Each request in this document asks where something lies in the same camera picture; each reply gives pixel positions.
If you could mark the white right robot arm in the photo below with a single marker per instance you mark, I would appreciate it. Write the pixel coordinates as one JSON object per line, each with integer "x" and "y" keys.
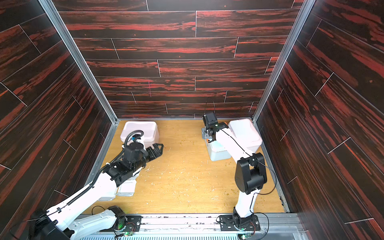
{"x": 250, "y": 173}

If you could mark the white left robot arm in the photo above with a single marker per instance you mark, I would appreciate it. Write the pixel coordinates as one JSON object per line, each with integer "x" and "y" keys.
{"x": 61, "y": 222}

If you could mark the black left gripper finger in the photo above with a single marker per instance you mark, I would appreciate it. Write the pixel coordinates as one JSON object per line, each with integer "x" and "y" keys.
{"x": 155, "y": 153}
{"x": 157, "y": 147}

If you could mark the aluminium frame rail right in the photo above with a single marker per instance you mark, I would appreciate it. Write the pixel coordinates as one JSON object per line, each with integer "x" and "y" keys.
{"x": 292, "y": 38}

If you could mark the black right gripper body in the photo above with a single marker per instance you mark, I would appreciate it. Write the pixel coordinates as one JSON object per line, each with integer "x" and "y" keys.
{"x": 208, "y": 132}

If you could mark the aluminium frame rail left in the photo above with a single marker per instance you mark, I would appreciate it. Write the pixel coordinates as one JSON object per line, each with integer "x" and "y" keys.
{"x": 58, "y": 23}

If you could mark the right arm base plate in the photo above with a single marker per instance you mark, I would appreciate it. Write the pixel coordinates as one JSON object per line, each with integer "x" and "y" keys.
{"x": 235, "y": 223}

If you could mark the white orange handled box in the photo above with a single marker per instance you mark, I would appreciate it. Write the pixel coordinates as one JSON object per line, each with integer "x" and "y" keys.
{"x": 216, "y": 151}

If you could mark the white pink first aid box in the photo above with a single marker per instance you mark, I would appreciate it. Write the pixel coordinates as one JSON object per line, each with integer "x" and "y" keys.
{"x": 246, "y": 133}

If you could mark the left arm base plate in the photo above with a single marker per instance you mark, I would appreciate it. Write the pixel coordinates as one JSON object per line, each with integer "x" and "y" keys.
{"x": 132, "y": 223}

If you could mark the pink medicine chest box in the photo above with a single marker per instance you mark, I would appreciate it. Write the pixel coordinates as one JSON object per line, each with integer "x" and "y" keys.
{"x": 151, "y": 133}

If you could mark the gauze packet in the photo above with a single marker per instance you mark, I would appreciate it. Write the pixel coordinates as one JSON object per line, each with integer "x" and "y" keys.
{"x": 127, "y": 189}

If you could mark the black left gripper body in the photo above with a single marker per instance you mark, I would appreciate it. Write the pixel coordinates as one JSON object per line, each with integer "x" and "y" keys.
{"x": 143, "y": 161}

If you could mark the aluminium frame rail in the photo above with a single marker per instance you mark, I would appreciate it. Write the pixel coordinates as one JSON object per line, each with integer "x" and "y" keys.
{"x": 58, "y": 23}
{"x": 292, "y": 38}

